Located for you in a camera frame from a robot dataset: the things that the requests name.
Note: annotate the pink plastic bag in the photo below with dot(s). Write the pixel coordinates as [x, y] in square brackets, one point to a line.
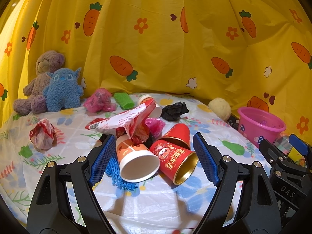
[155, 126]
[100, 101]

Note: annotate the yellow carrot print curtain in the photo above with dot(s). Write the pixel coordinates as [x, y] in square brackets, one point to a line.
[253, 53]

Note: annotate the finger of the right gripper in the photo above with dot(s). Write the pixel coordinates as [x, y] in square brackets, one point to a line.
[299, 145]
[273, 155]

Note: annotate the blue plush monster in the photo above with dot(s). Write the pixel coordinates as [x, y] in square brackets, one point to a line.
[63, 91]

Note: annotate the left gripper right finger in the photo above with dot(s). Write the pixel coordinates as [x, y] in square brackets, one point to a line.
[257, 210]

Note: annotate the floral plastic bed sheet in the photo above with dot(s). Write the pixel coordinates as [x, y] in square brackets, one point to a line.
[156, 206]

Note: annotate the cream plush ball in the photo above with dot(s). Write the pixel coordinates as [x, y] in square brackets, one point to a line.
[221, 108]

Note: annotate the black printed box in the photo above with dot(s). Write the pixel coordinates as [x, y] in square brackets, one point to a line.
[233, 121]

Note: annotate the red gold paper cup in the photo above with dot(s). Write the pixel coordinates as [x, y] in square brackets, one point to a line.
[176, 162]
[179, 134]

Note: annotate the blue foam net sleeve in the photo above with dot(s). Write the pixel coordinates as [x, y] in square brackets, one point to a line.
[113, 171]

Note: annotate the pink plastic trash bucket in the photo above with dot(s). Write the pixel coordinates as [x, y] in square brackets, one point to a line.
[257, 125]

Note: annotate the red gold paper cup front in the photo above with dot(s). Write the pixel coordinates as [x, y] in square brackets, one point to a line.
[176, 162]

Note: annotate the red transparent bag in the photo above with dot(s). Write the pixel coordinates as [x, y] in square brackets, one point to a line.
[42, 135]

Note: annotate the purple teddy bear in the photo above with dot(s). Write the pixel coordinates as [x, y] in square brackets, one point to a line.
[49, 61]

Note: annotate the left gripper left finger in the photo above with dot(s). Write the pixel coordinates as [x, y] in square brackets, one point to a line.
[50, 210]

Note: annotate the red white snack wrapper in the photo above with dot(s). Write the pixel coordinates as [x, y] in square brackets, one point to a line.
[131, 123]

